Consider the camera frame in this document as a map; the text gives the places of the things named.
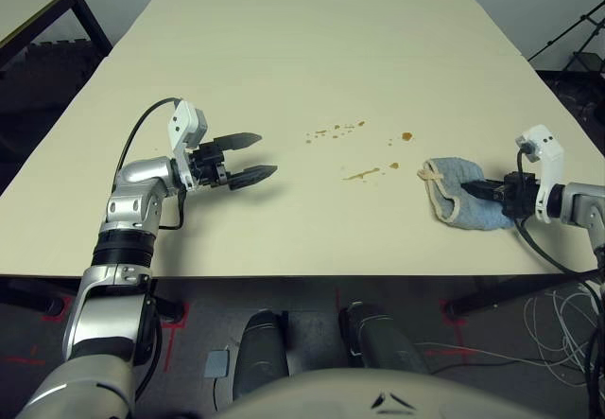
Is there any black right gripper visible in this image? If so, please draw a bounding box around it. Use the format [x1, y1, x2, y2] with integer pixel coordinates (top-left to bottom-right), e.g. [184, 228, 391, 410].
[460, 170, 541, 219]

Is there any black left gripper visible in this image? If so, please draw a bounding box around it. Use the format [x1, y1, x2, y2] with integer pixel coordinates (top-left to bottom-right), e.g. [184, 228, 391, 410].
[187, 131, 279, 191]

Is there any blue terry rag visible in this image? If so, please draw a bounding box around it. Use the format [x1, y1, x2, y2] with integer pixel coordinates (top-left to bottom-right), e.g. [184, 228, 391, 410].
[416, 155, 516, 232]

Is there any black table leg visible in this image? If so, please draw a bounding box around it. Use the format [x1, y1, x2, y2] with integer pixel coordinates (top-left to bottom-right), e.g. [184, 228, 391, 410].
[0, 276, 67, 317]
[446, 274, 601, 321]
[153, 295, 188, 323]

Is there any long brown liquid streak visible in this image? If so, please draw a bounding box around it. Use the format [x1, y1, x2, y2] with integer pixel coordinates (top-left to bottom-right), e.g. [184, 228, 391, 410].
[342, 166, 381, 182]

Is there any black foam floor mat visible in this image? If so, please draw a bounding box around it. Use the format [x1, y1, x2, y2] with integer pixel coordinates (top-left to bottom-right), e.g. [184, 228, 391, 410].
[538, 69, 605, 127]
[0, 38, 112, 165]

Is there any black tripod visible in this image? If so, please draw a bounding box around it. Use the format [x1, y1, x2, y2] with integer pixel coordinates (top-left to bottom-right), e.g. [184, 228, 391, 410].
[527, 1, 605, 78]

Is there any dark grey right robot leg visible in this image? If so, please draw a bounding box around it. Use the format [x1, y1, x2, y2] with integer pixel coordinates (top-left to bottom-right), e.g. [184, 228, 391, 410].
[337, 300, 431, 375]

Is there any dark grey robot leg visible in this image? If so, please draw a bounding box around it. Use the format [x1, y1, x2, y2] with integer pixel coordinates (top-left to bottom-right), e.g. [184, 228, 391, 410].
[233, 308, 290, 399]
[337, 300, 431, 375]

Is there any dark grey left robot leg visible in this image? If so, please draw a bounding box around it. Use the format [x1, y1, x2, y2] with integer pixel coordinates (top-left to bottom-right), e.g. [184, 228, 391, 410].
[233, 308, 290, 399]

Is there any small grey floor pad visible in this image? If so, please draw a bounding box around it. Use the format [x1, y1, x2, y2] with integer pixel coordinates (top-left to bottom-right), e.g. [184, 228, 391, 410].
[205, 350, 232, 377]

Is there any light grey robot torso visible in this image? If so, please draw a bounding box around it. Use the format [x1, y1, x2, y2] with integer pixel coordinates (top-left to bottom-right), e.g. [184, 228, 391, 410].
[215, 366, 587, 419]

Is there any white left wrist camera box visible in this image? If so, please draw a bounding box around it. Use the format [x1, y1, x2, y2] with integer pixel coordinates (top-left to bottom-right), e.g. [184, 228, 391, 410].
[167, 100, 209, 189]

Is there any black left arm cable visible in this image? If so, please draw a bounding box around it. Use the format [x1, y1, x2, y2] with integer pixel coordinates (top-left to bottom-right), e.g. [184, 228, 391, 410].
[112, 96, 186, 231]

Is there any white floor cable bundle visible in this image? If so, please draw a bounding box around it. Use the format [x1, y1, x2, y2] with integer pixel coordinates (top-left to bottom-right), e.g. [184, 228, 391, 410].
[524, 286, 605, 382]

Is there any beige side table black frame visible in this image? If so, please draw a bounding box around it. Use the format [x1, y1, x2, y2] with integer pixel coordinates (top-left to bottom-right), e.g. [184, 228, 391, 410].
[0, 0, 113, 68]

